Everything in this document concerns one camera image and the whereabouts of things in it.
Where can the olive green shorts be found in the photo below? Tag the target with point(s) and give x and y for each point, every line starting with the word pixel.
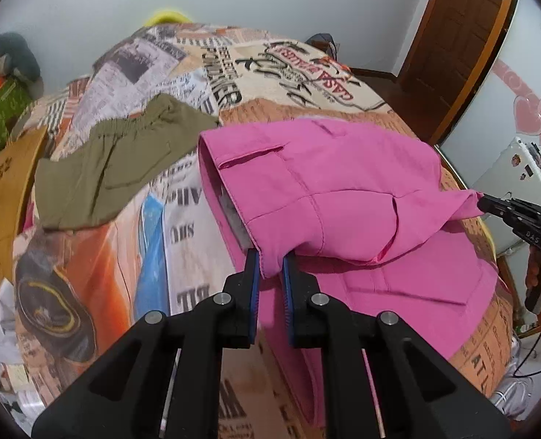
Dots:
pixel 115 160

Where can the person's right hand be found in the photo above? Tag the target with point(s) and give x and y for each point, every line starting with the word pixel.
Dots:
pixel 533 272

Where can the pink pants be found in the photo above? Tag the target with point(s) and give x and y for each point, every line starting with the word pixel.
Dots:
pixel 343 183

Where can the pile of papers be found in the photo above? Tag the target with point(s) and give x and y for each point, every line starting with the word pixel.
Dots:
pixel 3 366

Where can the pink heart wall decoration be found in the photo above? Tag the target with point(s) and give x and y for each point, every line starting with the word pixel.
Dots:
pixel 535 114

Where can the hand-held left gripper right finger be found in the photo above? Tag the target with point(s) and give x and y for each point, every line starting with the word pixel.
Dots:
pixel 288 292

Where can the yellow foam tube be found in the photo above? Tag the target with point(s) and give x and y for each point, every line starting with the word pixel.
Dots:
pixel 165 16

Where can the white sneaker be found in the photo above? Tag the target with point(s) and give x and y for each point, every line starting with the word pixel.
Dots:
pixel 515 395

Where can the green patterned bag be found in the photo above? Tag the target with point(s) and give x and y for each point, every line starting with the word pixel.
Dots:
pixel 1 109

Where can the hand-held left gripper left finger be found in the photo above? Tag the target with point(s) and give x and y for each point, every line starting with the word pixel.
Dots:
pixel 253 292

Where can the printed blanket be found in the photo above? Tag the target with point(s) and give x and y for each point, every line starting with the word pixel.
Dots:
pixel 183 233

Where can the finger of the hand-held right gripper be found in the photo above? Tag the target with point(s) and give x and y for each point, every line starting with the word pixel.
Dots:
pixel 494 206

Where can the blue-grey bag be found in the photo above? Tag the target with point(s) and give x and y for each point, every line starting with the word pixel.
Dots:
pixel 325 40

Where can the brown wooden door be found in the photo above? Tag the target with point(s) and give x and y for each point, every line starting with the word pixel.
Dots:
pixel 453 18

